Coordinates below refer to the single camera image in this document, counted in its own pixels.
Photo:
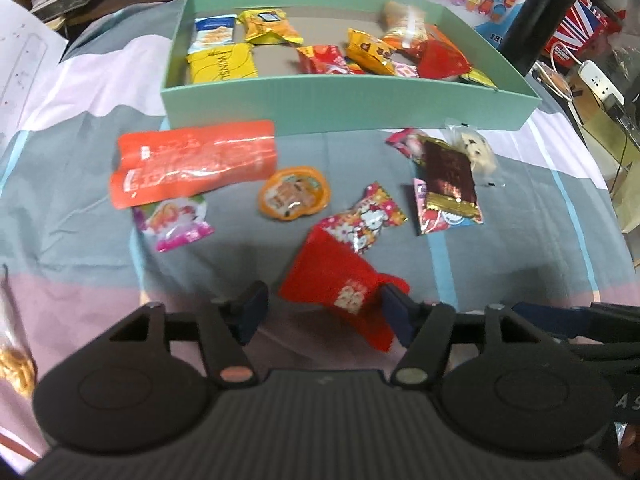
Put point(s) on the pink blue candy packet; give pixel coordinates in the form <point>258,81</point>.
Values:
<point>445,222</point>

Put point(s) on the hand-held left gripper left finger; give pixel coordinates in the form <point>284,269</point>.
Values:
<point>252,310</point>

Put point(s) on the white pink-patterned snack packet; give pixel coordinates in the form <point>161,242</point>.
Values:
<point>406,70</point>

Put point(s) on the pink fruit candy packet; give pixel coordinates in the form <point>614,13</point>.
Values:
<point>175,220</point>

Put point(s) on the white power strip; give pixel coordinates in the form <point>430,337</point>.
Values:
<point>602,82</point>

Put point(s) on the orange-red snack pouch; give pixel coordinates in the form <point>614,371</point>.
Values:
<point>200,160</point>

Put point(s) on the dark brown gold-edged packet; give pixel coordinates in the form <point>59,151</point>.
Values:
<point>447,175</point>

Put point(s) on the clear plastic bag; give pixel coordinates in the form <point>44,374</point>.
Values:
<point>15,360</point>

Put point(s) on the tan box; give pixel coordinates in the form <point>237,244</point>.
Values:
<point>615,160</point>

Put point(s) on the white printed paper sheet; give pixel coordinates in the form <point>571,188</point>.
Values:
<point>25,70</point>

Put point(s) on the red cat-print candy packet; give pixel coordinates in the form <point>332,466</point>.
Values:
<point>365,217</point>

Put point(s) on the pink candy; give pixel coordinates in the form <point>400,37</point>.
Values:
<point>405,142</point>

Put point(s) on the red twisted snack packet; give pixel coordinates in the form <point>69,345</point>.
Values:
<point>442,60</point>

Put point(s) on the yellow-green snack packet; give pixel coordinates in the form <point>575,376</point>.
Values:
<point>477,77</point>

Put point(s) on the green cardboard box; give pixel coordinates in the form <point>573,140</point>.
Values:
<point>325,110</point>

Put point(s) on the clear white cookie packet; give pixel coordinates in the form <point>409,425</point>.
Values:
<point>472,150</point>

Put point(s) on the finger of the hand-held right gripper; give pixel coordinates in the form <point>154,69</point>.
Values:
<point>555,320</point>

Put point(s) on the orange jelly cup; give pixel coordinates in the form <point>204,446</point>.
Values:
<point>292,192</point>

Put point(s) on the yellow foil snack packet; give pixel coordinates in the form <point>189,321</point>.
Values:
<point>222,62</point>

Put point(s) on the dark flat box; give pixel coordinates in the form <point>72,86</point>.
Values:
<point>70,0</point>

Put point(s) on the pastel striped bed sheet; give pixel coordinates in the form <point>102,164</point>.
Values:
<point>75,240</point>

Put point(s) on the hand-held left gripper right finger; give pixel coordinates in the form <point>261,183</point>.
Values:
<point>397,315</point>

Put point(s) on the black cylinder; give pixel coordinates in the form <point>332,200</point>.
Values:
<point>540,25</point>

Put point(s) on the red flag-print box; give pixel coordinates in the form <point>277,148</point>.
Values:
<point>585,30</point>

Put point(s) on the orange peanut packet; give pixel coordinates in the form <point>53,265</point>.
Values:
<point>405,20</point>

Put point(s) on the yellow biscuit packet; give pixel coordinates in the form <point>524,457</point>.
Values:
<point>267,25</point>

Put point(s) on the yellow brown candy packet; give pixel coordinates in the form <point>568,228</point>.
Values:
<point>372,52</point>

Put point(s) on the long orange snack packet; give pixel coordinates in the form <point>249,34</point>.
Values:
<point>442,35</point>

